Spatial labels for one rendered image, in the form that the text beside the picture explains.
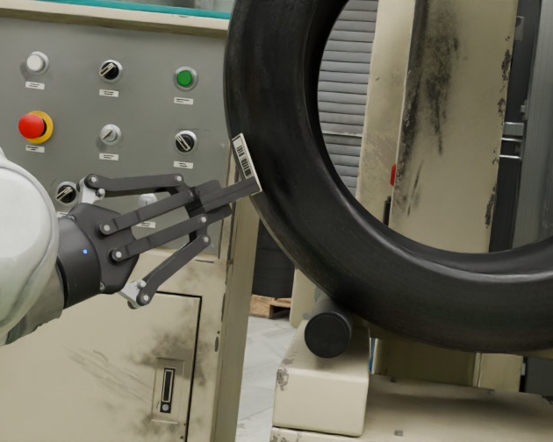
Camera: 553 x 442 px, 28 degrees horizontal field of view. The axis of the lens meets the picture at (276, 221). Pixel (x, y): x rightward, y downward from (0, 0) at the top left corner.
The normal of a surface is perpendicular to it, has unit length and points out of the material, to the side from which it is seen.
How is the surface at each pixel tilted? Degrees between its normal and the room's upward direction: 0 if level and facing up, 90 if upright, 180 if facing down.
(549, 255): 81
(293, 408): 90
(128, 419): 90
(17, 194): 75
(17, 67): 90
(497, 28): 90
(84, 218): 70
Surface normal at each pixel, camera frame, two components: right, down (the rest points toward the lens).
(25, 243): 0.50, -0.26
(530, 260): -0.14, -0.13
